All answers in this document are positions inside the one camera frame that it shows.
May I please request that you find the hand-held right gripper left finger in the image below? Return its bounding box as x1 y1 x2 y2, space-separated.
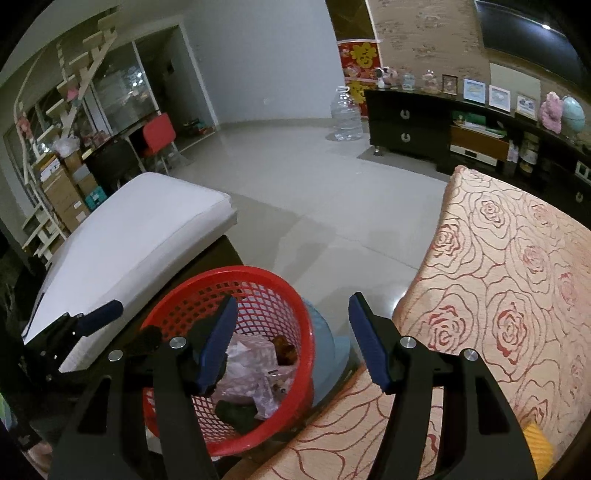
48 294 239 480

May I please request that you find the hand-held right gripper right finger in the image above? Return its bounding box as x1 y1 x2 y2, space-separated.
348 292 539 480

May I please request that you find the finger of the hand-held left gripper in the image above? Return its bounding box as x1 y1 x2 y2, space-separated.
28 299 124 354
117 324 163 358

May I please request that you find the white tissue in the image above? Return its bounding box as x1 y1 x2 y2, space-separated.
226 333 278 370

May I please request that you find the dark lumpy object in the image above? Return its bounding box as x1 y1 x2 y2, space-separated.
216 401 260 435

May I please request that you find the brown dried peel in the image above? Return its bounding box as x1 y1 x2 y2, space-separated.
271 336 298 367

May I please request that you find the red plastic mesh basket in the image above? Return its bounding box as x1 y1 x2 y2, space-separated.
141 266 315 457

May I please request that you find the translucent crumpled plastic bag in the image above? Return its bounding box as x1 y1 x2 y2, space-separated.
217 364 296 418

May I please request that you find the white seat cushion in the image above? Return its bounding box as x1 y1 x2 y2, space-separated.
23 172 238 372

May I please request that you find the stack of cardboard boxes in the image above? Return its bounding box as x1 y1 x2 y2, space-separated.
39 152 100 232

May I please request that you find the black chair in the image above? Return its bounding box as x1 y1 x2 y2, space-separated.
88 138 139 195

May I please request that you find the rose pattern sofa cushion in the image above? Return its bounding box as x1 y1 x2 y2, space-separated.
249 165 591 480

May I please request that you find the white knotted bag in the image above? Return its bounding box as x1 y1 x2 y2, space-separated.
51 135 81 155

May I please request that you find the red chair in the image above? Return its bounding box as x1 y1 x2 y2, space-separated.
141 113 181 174

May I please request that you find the yellow ribbed object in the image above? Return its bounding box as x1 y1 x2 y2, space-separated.
524 422 555 472

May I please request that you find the colourful toy box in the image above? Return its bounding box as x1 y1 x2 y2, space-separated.
182 119 215 137

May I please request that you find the black television cabinet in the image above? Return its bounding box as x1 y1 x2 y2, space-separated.
365 89 591 222

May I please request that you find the brown wooden box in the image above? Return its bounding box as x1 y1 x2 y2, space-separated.
450 124 509 161

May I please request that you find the large clear water bottle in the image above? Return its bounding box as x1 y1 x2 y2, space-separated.
327 85 363 141

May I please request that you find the green book stack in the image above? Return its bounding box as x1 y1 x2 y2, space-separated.
452 111 506 138

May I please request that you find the white ladder shelf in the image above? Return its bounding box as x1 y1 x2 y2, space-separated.
14 23 118 259

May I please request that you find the pink plush toy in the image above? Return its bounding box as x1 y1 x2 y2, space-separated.
540 92 563 134

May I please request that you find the pale blue desk globe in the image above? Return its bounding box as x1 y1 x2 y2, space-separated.
560 96 586 139

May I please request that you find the black flat television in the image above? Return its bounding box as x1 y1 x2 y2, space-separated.
474 0 587 86

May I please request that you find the blue picture frame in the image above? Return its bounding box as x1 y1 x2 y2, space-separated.
463 78 487 106

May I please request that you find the white picture frame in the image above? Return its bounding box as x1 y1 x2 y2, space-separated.
488 85 512 112

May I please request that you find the light picture frame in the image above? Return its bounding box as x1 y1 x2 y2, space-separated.
515 93 539 120

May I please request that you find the red festive wall poster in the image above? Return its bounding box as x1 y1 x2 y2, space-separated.
337 41 382 118

